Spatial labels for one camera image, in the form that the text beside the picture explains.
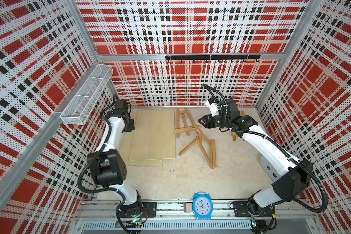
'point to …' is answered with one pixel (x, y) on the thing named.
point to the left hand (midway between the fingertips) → (129, 127)
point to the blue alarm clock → (203, 205)
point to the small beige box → (187, 207)
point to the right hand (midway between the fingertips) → (203, 120)
